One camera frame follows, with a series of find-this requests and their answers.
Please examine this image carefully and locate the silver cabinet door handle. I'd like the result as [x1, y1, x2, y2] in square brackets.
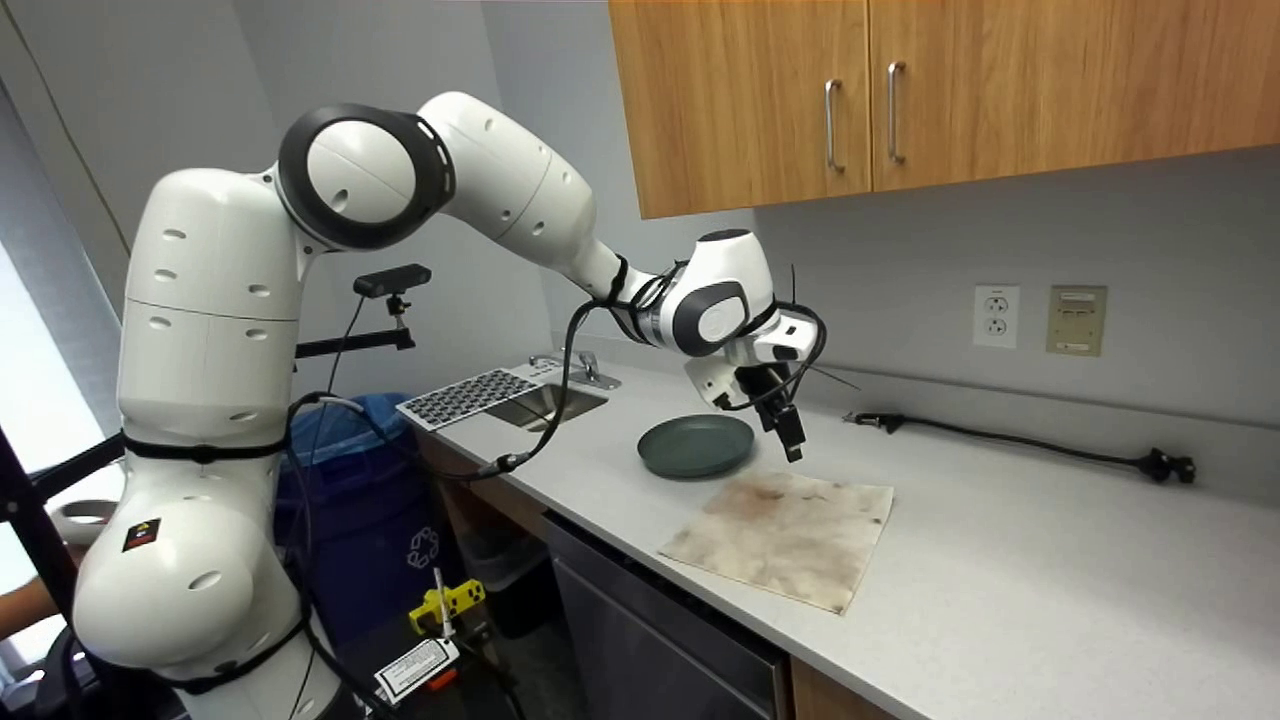
[883, 59, 914, 171]
[822, 78, 851, 175]

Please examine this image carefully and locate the blue recycling bin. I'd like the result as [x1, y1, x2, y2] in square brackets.
[271, 389, 466, 652]

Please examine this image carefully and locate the wooden base cabinet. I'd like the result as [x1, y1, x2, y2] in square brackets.
[421, 437, 891, 720]

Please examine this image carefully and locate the black power cord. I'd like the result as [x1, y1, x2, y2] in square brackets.
[843, 408, 1200, 489]

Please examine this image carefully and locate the dark under-counter dishwasher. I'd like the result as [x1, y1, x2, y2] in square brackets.
[538, 510, 801, 720]

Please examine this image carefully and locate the white wall outlet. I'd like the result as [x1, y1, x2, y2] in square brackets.
[973, 286, 1026, 358]

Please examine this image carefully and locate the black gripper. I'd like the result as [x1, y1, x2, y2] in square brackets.
[733, 359, 814, 468]

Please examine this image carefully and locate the stained cream cloth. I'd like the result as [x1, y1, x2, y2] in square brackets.
[656, 468, 902, 621]

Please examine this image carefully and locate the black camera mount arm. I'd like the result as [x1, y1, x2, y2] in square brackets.
[292, 293, 421, 364]

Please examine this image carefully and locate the dark green plate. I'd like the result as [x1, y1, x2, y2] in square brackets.
[634, 411, 759, 485]

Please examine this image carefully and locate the yellow clamp tool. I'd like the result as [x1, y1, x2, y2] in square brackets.
[404, 568, 492, 639]

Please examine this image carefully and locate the flat black pad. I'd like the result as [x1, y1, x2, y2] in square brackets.
[483, 385, 611, 437]

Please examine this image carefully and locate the black stereo camera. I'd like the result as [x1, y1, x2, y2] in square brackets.
[350, 259, 435, 306]

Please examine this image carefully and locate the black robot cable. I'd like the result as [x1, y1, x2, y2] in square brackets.
[461, 258, 671, 485]

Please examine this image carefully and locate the wooden cabinet door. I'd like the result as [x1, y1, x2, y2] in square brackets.
[868, 0, 1280, 198]
[607, 0, 879, 224]

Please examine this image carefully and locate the white and red device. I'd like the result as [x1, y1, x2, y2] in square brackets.
[372, 631, 469, 709]

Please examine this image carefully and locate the beige wall plate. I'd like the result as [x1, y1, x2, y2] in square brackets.
[1044, 279, 1111, 359]

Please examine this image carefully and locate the black metal stand frame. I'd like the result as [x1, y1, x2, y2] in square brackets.
[0, 426, 133, 720]

